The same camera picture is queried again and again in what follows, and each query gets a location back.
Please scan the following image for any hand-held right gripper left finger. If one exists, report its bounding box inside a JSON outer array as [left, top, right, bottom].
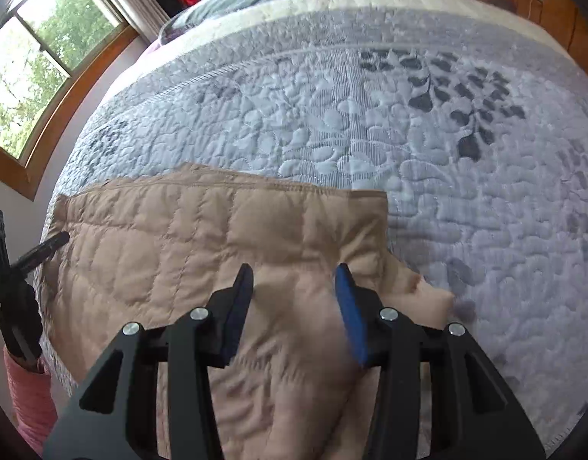
[[42, 263, 255, 460]]

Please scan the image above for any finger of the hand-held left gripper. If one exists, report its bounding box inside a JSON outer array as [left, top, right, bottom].
[[13, 231, 71, 274]]

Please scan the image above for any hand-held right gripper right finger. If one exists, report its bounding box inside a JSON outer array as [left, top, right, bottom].
[[335, 263, 549, 460]]

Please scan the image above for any tan quilted jacket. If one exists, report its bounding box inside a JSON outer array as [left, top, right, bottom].
[[40, 162, 455, 460]]

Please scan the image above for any person's left forearm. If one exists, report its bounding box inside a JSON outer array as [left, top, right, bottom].
[[2, 345, 60, 458]]

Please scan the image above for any grey quilted bedspread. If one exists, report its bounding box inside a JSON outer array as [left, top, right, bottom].
[[38, 7, 588, 456]]

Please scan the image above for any large wooden-framed window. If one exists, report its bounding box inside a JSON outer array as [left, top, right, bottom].
[[0, 0, 146, 202]]

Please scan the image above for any white fleece blanket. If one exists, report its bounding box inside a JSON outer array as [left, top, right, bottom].
[[157, 0, 570, 58]]

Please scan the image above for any grey-blue pillow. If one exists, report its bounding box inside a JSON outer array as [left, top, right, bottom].
[[160, 0, 330, 41]]

